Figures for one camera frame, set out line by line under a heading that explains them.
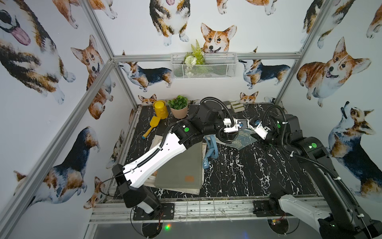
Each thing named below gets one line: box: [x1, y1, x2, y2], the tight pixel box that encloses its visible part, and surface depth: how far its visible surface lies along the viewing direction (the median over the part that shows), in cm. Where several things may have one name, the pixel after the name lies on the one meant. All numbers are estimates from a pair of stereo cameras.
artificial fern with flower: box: [184, 38, 206, 79], surface depth 85 cm
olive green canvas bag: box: [154, 140, 203, 189], surface depth 81 cm
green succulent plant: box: [167, 95, 189, 111], surface depth 106 cm
